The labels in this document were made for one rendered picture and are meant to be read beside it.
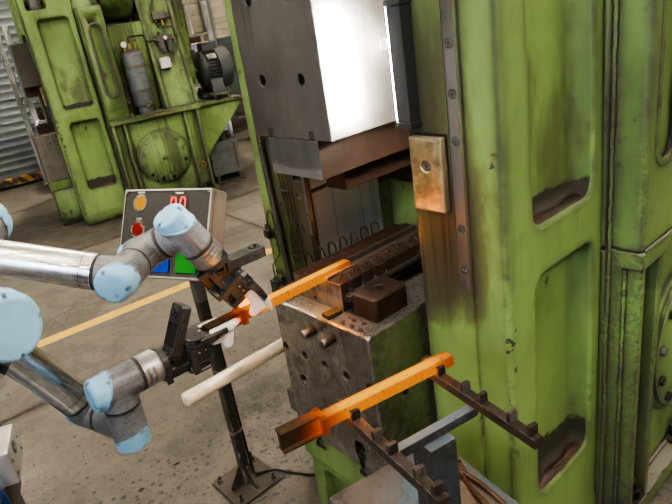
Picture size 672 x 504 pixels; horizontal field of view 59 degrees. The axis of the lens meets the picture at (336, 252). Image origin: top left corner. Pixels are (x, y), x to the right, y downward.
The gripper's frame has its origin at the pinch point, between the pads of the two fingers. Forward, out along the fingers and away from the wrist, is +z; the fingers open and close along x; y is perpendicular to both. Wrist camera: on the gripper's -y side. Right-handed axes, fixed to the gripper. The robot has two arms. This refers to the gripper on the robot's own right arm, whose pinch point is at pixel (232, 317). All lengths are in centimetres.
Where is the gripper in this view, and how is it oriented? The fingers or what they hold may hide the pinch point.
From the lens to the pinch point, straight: 143.4
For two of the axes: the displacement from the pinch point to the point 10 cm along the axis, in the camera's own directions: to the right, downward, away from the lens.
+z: 7.3, -3.4, 5.9
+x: 6.7, 1.9, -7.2
